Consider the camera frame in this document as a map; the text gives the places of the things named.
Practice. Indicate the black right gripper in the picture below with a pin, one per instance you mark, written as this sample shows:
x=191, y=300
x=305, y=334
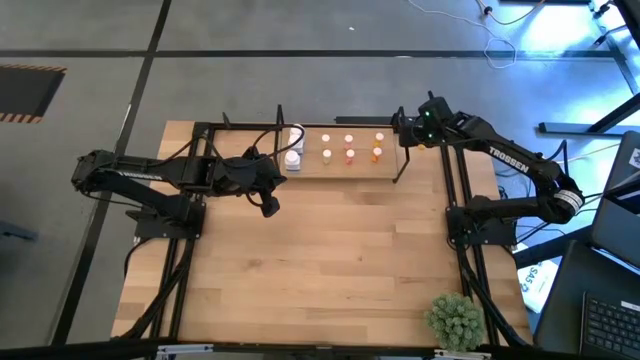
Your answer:
x=425, y=135

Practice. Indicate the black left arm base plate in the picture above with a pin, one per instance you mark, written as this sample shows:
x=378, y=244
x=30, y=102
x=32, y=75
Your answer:
x=150, y=227

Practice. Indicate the dark grey laptop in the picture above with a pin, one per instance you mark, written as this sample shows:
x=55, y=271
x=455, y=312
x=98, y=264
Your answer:
x=620, y=225

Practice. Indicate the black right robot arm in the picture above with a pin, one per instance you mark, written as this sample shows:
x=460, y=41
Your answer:
x=545, y=175

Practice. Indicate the black hazard-striped floor mat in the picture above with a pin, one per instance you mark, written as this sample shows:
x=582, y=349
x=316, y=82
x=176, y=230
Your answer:
x=25, y=92

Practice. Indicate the silver metal bracket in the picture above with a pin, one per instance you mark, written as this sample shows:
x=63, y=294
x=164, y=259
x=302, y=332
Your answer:
x=185, y=349
x=462, y=354

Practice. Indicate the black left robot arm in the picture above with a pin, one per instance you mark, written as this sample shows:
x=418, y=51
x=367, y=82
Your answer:
x=150, y=175

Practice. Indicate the green artificial plant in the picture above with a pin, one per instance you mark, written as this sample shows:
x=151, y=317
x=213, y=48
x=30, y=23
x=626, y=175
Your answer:
x=456, y=322

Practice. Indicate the black aluminium rig frame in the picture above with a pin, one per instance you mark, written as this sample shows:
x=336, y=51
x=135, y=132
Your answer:
x=240, y=126

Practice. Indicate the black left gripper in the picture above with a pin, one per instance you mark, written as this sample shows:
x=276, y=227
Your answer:
x=250, y=175

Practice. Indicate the yellow pill vial white cap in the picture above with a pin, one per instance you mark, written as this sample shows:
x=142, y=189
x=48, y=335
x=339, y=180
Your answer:
x=325, y=137
x=326, y=154

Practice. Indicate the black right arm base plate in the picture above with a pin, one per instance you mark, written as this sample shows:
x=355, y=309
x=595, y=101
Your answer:
x=500, y=235

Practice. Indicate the pink pill vial white cap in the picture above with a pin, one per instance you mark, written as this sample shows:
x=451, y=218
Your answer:
x=348, y=138
x=350, y=153

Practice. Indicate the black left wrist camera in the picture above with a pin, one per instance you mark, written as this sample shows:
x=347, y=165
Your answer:
x=270, y=206

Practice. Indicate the dark metal table base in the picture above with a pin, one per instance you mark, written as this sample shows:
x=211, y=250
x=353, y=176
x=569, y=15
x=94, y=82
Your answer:
x=565, y=128

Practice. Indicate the black desk leg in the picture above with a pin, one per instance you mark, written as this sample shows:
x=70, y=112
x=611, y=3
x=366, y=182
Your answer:
x=550, y=247

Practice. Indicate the dark laptop visible keyboard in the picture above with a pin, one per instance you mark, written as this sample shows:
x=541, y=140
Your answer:
x=565, y=300

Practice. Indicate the wooden shelf black metal frame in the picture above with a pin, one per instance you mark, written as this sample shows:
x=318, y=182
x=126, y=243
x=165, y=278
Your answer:
x=350, y=170

